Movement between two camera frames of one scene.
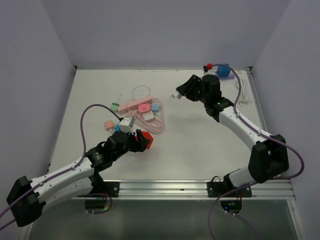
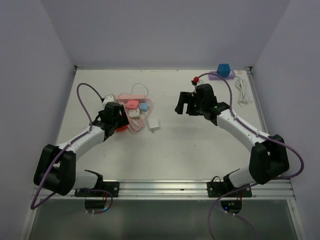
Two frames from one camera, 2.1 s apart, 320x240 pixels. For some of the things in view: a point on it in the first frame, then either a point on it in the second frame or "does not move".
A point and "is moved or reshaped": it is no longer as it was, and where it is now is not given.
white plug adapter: x=148 y=116 is moved or reshaped
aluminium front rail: x=274 y=189 does not move
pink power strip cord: x=155 y=126 -> x=137 y=124
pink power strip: x=134 y=105 -> x=126 y=98
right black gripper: x=187 y=88 -> x=186 y=97
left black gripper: x=140 y=145 -> x=122 y=120
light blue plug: x=155 y=108 -> x=144 y=107
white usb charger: x=177 y=96 is moved or reshaped
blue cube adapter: x=223 y=70 does not move
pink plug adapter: x=144 y=107 -> x=132 y=104
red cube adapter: x=148 y=136 is moved or reshaped
